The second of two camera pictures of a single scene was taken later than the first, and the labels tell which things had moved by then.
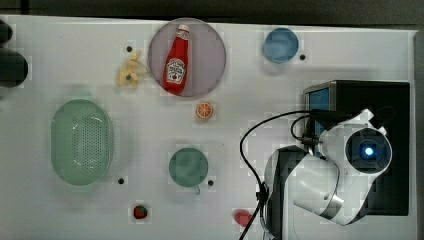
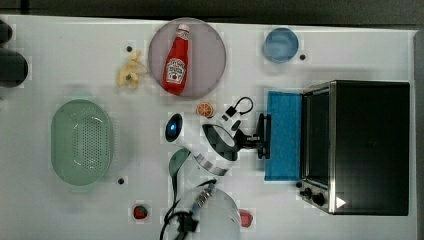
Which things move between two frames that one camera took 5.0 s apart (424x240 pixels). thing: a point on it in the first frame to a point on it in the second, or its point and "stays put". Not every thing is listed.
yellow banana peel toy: [131, 71] stays put
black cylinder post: [13, 69] stays put
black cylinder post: [5, 32] stays put
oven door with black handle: [320, 111] to [280, 136]
